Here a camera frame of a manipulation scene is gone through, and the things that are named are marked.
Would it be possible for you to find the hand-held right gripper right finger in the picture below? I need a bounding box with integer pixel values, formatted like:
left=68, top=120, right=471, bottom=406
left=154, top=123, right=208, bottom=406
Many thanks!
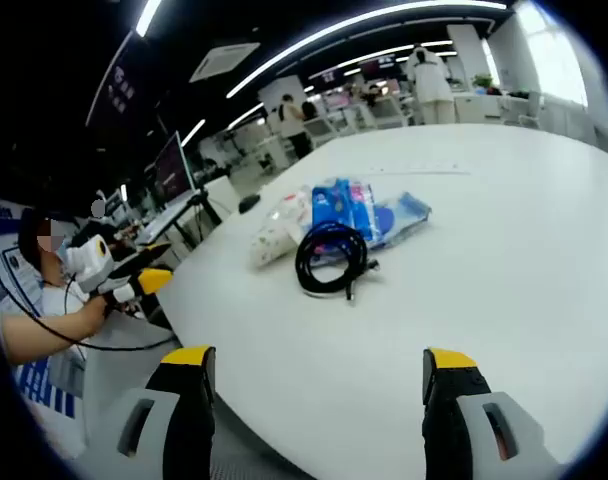
left=421, top=347, right=561, bottom=480

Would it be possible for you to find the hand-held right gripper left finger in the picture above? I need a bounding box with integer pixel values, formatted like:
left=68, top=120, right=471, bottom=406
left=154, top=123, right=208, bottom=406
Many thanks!
left=78, top=344, right=218, bottom=480

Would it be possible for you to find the clear water bottle red label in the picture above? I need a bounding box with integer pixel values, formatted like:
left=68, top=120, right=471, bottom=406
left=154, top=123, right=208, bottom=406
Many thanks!
left=266, top=184, right=318, bottom=241

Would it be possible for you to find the blue tissue pack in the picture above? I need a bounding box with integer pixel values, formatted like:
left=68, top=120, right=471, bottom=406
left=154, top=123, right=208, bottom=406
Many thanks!
left=311, top=177, right=379, bottom=242

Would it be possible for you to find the blue-lid wet wipes pack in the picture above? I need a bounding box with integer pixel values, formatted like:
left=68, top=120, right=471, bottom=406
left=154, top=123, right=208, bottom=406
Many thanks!
left=366, top=191, right=434, bottom=249

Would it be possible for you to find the person's left hand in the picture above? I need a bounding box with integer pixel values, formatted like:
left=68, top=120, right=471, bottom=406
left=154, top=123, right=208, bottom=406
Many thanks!
left=86, top=293, right=118, bottom=329

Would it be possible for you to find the white monitor shelf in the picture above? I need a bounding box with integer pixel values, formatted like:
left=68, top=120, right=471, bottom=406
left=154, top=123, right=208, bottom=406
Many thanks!
left=133, top=196, right=205, bottom=247

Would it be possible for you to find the person's head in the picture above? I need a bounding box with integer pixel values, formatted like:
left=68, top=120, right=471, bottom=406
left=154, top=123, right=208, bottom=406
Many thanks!
left=17, top=207, right=69, bottom=281

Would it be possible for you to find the dark monitor screen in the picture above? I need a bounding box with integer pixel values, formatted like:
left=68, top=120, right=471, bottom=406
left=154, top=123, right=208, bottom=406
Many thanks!
left=151, top=130, right=196, bottom=207

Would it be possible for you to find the white table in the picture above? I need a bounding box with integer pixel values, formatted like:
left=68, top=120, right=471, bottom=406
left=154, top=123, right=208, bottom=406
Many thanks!
left=156, top=122, right=608, bottom=480

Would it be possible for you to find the ceiling air conditioner vent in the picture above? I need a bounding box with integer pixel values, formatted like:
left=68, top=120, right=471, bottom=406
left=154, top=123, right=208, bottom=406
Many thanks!
left=188, top=42, right=261, bottom=84

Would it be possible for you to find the short ceiling light strip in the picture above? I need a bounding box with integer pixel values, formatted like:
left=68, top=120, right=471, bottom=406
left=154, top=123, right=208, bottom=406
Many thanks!
left=135, top=0, right=163, bottom=38

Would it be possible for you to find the long ceiling light strip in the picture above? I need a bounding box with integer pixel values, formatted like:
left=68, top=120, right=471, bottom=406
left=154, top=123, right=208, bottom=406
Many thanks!
left=226, top=0, right=508, bottom=99

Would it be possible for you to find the bright window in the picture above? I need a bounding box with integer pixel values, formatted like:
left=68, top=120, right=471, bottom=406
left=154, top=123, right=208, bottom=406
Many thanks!
left=513, top=2, right=591, bottom=109

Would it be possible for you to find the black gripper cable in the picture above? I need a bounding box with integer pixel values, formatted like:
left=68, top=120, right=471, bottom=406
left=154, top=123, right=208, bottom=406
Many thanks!
left=0, top=257, right=180, bottom=352

